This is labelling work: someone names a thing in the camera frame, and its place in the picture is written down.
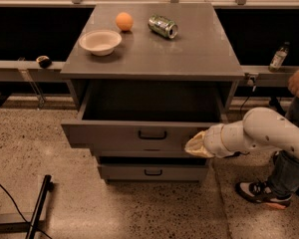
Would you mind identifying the grey top drawer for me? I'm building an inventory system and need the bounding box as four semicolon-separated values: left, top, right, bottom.
63;80;220;152

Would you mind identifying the grey drawer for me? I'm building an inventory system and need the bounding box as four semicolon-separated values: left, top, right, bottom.
63;80;220;152
98;156;209;182

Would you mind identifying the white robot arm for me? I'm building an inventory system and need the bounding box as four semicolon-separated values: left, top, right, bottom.
184;108;299;158

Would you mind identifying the grey lower drawer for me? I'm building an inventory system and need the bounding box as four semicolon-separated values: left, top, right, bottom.
98;156;209;182

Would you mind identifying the grey drawer cabinet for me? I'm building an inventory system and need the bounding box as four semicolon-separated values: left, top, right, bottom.
60;2;246;184

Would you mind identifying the grey sneaker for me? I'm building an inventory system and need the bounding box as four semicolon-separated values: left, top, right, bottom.
235;181;292;210

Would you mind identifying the black caster leg right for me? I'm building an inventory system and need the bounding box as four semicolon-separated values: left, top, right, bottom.
269;97;286;116

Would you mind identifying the person's jeans leg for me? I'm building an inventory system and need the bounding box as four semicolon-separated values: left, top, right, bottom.
267;95;299;197

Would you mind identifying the clear plastic bottle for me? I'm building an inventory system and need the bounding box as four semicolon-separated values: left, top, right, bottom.
268;42;290;72

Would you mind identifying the green soda can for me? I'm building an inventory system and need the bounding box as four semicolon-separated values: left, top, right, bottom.
148;15;178;39

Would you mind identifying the white bowl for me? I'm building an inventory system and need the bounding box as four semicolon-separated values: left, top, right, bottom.
79;30;122;56

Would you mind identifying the orange fruit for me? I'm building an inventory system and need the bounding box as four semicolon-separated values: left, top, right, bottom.
116;12;134;31

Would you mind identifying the small black round object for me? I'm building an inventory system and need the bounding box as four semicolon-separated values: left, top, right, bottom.
36;56;52;69

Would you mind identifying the black floor stand left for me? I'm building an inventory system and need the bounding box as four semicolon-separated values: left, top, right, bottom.
0;174;54;239

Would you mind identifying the black top drawer handle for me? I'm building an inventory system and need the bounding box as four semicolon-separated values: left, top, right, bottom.
138;130;167;140

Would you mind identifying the black drawer handle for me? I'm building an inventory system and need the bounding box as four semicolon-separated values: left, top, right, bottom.
144;169;162;176
138;130;167;140

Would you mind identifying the black lower drawer handle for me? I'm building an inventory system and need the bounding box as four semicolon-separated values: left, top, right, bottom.
144;169;162;176

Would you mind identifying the black floor cable right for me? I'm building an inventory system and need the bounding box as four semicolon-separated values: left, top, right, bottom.
238;87;257;118

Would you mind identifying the wall power outlet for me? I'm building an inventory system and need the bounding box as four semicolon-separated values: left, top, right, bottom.
246;73;258;91

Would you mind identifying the grey rail right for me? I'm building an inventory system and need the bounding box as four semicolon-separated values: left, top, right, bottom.
239;66;299;88

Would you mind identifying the grey rail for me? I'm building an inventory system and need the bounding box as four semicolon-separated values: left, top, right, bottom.
0;61;65;83
239;66;299;88

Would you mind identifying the black cable left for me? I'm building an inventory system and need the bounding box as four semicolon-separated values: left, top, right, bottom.
0;174;54;239

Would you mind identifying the grey rail left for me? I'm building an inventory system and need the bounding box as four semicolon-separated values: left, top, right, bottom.
0;61;65;83

